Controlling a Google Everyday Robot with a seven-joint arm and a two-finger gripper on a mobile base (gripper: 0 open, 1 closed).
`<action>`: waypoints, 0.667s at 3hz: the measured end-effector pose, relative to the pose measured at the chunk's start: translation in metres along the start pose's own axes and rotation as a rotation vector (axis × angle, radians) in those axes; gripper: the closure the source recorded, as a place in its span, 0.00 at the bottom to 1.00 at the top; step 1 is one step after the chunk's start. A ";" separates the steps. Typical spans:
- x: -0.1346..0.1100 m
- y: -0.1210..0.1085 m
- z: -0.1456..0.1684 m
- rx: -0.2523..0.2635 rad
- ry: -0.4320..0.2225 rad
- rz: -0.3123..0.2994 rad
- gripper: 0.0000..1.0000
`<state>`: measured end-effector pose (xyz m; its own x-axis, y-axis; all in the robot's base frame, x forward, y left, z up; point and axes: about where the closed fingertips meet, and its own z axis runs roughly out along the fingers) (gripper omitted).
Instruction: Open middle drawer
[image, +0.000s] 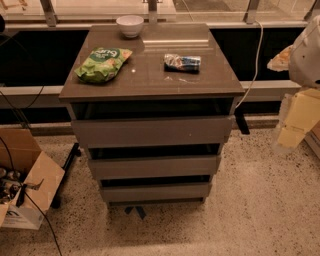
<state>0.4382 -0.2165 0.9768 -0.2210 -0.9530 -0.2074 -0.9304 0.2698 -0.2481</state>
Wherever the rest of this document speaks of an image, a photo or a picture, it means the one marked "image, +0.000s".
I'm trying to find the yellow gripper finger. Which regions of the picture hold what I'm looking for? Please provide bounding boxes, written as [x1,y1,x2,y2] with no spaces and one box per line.
[267,46,292,72]
[272,89,320,154]

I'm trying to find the grey drawer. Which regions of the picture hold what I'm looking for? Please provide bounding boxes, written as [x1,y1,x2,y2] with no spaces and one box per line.
[100,182,212,202]
[72,117,232,148]
[88,155,221,179]

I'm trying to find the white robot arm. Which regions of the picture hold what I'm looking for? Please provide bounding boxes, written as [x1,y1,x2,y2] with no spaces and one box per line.
[267,16,320,154]

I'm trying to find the grey drawer cabinet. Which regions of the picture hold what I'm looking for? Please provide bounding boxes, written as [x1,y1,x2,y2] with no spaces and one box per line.
[60,23,244,205]

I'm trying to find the grey top drawer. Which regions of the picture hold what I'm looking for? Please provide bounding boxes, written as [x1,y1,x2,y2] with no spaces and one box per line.
[72,117,232,148]

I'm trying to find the grey bottom drawer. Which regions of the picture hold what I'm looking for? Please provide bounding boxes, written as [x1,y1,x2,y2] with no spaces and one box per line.
[100,182,212,202]

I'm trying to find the cardboard box on right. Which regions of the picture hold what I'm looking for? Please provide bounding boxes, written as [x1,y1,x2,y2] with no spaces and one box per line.
[305,121,320,159]

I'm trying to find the cardboard box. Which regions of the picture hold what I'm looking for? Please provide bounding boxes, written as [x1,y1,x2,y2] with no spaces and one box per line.
[305,121,320,159]
[0,128,64,230]

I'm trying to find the black stand leg right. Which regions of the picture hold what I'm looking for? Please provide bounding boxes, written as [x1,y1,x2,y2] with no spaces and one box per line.
[234,108,250,135]

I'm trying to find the black stand leg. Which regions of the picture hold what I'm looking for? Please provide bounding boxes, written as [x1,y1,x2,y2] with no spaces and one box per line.
[51,143,81,209]
[234,108,250,135]

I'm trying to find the crumpled blue silver packet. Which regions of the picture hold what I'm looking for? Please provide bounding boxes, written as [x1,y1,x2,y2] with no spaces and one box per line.
[164,54,201,72]

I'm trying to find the white bowl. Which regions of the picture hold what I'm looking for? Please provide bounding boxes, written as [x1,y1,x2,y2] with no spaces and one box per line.
[116,15,144,38]

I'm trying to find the green snack bag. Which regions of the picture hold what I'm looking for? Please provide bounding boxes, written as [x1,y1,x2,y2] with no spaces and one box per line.
[75,47,132,84]

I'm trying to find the black stand leg left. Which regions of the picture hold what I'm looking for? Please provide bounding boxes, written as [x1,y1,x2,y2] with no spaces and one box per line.
[51,143,81,209]

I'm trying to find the cardboard box on left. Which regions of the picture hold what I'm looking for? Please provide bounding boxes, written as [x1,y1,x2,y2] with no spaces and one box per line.
[0,128,64,230]

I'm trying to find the metal parts in box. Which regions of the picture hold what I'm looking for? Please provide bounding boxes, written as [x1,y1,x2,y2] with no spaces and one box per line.
[0,167,22,204]

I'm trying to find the white cable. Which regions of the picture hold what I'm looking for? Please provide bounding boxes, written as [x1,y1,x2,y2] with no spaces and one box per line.
[234,20,264,110]

